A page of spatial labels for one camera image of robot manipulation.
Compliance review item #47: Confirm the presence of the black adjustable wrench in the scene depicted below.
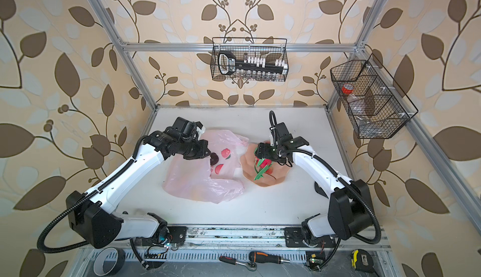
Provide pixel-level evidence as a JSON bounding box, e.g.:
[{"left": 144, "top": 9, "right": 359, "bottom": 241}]
[{"left": 314, "top": 182, "right": 328, "bottom": 198}]

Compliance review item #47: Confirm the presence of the black tape roll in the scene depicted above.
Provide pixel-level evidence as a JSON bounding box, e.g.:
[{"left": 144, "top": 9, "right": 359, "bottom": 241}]
[{"left": 93, "top": 248, "right": 126, "bottom": 276}]

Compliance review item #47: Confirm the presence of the black wire basket centre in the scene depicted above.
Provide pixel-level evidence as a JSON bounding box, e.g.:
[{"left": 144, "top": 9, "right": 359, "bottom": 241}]
[{"left": 210, "top": 36, "right": 289, "bottom": 82}]

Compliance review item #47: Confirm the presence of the black socket holder tool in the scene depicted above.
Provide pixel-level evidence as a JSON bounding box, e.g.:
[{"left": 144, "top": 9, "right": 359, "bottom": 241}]
[{"left": 217, "top": 51, "right": 289, "bottom": 76}]

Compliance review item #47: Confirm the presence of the pink plastic bag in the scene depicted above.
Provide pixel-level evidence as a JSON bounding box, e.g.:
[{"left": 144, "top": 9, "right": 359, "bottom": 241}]
[{"left": 162, "top": 130, "right": 249, "bottom": 204}]

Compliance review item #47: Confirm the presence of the orange black screwdriver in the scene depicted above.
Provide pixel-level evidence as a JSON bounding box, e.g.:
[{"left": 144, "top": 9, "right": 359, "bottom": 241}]
[{"left": 249, "top": 251, "right": 290, "bottom": 264}]

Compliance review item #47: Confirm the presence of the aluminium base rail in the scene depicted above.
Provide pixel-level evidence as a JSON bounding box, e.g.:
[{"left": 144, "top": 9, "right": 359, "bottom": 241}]
[{"left": 78, "top": 223, "right": 392, "bottom": 263}]

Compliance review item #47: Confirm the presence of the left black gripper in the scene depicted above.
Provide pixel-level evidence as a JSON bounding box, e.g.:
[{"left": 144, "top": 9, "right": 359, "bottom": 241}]
[{"left": 178, "top": 139, "right": 213, "bottom": 158}]

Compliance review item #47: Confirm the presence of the red toy dragon fruit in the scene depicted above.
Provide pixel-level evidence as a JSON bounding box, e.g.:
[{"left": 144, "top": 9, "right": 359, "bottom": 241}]
[{"left": 254, "top": 159, "right": 272, "bottom": 180}]

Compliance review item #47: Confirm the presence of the yellow black tape measure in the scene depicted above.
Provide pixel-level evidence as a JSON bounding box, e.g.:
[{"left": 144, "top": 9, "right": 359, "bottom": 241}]
[{"left": 351, "top": 249, "right": 376, "bottom": 274}]

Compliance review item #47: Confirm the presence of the black wire basket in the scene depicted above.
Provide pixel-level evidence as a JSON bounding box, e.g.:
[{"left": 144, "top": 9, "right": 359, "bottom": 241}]
[
  {"left": 210, "top": 36, "right": 289, "bottom": 82},
  {"left": 330, "top": 54, "right": 418, "bottom": 139}
]

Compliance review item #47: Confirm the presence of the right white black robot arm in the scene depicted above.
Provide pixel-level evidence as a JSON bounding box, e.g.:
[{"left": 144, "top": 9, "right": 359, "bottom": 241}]
[{"left": 254, "top": 118, "right": 382, "bottom": 271}]

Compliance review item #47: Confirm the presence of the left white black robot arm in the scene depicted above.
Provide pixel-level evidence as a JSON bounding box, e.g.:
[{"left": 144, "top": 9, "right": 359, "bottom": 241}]
[{"left": 36, "top": 117, "right": 211, "bottom": 254}]

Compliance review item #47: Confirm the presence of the peach scalloped plastic plate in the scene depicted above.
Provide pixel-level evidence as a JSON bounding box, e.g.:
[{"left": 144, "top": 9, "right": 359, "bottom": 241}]
[{"left": 240, "top": 143, "right": 290, "bottom": 187}]

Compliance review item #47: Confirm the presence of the clear bottle red cap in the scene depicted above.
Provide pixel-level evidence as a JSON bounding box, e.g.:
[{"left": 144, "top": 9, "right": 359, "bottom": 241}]
[{"left": 341, "top": 83, "right": 365, "bottom": 109}]

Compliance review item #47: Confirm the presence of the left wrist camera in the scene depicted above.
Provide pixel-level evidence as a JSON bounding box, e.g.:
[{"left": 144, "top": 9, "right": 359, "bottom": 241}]
[{"left": 172, "top": 117, "right": 205, "bottom": 137}]

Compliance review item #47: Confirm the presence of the dark brown toy plum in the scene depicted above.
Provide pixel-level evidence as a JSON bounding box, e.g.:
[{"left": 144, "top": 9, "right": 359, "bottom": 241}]
[{"left": 210, "top": 153, "right": 219, "bottom": 166}]

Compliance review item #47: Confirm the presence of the red black ratchet wrench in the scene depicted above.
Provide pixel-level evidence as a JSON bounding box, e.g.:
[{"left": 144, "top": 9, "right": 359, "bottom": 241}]
[{"left": 219, "top": 256, "right": 257, "bottom": 271}]

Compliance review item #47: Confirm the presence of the black wire basket right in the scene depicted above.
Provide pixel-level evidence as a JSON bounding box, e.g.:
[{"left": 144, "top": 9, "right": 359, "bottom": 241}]
[{"left": 330, "top": 54, "right": 418, "bottom": 139}]

